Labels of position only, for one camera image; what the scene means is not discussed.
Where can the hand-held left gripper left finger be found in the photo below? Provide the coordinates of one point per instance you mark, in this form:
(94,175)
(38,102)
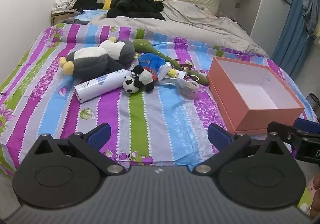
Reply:
(100,135)

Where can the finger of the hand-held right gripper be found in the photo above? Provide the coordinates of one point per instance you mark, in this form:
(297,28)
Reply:
(307,124)
(287,133)

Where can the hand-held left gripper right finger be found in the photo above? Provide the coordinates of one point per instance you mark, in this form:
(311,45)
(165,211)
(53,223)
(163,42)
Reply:
(218,135)

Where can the pink cardboard box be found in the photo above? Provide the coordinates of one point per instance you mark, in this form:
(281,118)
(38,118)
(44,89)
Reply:
(225,94)

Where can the small panda plush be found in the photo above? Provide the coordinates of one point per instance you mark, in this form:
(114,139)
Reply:
(140,80)

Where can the blue packaged toy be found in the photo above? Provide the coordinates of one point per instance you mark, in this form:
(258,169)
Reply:
(150,61)

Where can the person's right hand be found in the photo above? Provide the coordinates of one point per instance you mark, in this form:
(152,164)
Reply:
(317,201)

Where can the small waste bin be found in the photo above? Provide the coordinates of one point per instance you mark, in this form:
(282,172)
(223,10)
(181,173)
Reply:
(313,101)

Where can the white spray bottle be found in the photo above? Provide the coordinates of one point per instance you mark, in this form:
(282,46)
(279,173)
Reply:
(100,84)

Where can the striped floral bedsheet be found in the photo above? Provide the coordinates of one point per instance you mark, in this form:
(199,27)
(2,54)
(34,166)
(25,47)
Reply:
(150,114)

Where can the clear tape roll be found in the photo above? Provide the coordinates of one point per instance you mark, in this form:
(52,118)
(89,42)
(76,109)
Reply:
(187,89)

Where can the grey penguin plush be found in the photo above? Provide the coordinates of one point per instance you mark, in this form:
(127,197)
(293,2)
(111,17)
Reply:
(100,59)

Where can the clear packet with yellow chick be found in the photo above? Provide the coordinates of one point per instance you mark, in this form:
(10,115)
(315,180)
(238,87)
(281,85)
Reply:
(172,72)

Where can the blue curtain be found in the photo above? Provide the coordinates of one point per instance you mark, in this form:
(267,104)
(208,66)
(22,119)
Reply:
(287,34)

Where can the green long plush toy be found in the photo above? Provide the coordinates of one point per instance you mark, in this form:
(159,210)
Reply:
(142,45)

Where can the grey duvet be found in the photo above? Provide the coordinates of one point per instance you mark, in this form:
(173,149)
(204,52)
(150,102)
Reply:
(200,29)

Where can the hanging denim garment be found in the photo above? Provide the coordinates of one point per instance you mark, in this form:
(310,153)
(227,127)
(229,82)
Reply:
(311,7)

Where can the light blue cloth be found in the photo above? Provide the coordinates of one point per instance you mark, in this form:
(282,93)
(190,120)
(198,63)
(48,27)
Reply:
(90,15)

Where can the grey wardrobe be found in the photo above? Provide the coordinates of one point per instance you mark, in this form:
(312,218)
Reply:
(265,9)

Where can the brown cardboard box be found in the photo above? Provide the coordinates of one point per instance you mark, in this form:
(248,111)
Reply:
(60,17)

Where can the black garment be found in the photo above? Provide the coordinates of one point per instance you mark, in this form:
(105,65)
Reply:
(86,2)

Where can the white garment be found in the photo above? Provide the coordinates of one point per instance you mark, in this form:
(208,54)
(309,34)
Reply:
(61,3)

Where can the black clothes pile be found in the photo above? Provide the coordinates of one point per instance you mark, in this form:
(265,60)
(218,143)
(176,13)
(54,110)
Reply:
(135,2)

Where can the dark wall switch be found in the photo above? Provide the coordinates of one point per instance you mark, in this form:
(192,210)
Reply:
(238,4)

